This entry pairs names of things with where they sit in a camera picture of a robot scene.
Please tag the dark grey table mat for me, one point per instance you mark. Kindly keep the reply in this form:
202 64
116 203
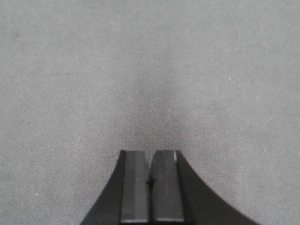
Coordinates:
81 80

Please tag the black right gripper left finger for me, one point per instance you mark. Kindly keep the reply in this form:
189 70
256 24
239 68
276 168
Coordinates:
125 198

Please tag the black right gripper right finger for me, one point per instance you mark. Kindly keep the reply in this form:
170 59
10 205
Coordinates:
180 197

